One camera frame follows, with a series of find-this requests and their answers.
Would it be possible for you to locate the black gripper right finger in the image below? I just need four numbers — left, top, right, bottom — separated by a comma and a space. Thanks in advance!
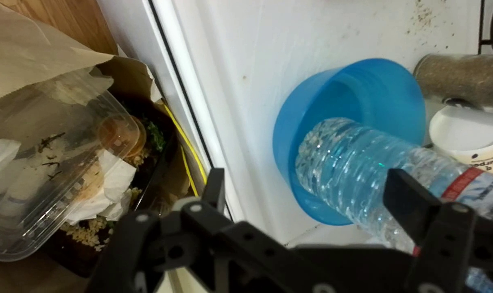
382, 168, 493, 293

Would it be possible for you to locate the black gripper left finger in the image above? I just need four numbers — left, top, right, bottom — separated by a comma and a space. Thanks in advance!
84, 168, 290, 293

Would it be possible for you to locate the blue plastic bowl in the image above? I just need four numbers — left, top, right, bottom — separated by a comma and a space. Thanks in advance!
271, 57, 427, 228

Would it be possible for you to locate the black takeout food tray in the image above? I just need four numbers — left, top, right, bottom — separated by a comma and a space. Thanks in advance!
38, 96, 188, 279

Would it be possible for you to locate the clear plastic water bottle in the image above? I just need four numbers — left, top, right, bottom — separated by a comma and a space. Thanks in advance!
292, 117, 493, 293

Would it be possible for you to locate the white lidded round container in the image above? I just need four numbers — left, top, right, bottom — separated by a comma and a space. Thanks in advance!
427, 103, 493, 178

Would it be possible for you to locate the grey pepper grinder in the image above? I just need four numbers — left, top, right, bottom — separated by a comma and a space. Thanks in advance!
413, 52, 493, 113

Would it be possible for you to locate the clear plastic food container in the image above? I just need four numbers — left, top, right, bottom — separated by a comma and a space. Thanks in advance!
0, 70, 149, 266

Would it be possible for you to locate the brown paper bag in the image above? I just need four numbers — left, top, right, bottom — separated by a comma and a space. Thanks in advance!
0, 0, 177, 293

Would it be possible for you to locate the yellow cable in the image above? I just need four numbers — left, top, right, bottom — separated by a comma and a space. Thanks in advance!
160, 103, 209, 200

